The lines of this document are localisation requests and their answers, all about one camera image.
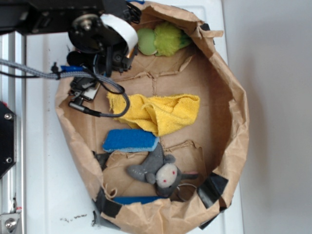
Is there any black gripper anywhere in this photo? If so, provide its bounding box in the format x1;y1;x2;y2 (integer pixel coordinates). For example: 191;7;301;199
68;14;138;73

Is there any grey braided cable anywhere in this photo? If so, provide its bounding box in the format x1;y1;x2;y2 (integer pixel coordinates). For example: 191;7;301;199
0;58;131;118

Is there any blue strip at bottom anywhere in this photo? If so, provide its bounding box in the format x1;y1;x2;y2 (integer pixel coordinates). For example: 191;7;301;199
113;196;165;205

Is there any grey plush mouse toy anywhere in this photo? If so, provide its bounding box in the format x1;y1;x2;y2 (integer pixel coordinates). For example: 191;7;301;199
126;143;198;197

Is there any yellow cloth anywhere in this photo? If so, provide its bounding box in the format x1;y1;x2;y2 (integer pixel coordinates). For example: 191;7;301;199
115;94;200;137

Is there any metal key ring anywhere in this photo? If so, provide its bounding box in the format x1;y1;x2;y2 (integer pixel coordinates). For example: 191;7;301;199
175;183;197;202

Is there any brown paper bag tray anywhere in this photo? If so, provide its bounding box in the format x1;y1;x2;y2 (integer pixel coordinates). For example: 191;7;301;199
55;2;249;234

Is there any blue sponge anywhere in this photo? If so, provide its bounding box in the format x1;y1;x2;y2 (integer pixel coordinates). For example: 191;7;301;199
102;129;159;153

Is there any black mounting plate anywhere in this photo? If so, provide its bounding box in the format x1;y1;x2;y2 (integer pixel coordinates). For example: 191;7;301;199
0;101;16;178

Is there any green plush toy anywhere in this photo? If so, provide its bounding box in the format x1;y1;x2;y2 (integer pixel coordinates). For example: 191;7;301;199
137;21;193;57

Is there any white plastic tray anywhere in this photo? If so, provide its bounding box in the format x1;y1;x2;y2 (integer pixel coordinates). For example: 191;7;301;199
23;0;244;234

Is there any aluminium frame rail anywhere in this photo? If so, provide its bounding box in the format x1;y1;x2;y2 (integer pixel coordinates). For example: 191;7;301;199
0;33;26;234

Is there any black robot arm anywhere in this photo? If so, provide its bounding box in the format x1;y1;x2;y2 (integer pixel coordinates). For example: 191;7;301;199
0;0;141;76

